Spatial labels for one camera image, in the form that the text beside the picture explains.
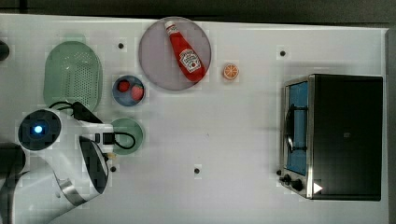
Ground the grey round plate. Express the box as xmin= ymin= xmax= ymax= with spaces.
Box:
xmin=138 ymin=17 xmax=211 ymax=91

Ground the dark cup at corner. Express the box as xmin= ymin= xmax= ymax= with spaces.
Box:
xmin=0 ymin=41 xmax=9 ymax=61

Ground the green mug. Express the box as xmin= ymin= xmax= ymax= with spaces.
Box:
xmin=111 ymin=118 xmax=145 ymax=155

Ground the small red strawberry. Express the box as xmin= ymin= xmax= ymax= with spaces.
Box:
xmin=118 ymin=80 xmax=130 ymax=92

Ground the green perforated colander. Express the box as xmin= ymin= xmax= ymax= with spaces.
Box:
xmin=43 ymin=34 xmax=103 ymax=111

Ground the blue small bowl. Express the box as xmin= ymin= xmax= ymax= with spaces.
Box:
xmin=112 ymin=76 xmax=145 ymax=106

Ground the peeled yellow banana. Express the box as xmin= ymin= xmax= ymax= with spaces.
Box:
xmin=106 ymin=152 xmax=117 ymax=160

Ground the orange half slice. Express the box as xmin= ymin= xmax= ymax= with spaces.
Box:
xmin=222 ymin=63 xmax=239 ymax=80

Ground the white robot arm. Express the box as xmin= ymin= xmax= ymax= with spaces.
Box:
xmin=1 ymin=108 xmax=114 ymax=224

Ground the large red strawberry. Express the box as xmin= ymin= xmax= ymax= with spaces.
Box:
xmin=131 ymin=85 xmax=144 ymax=102

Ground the red ketchup bottle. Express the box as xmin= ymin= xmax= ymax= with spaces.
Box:
xmin=164 ymin=21 xmax=205 ymax=82

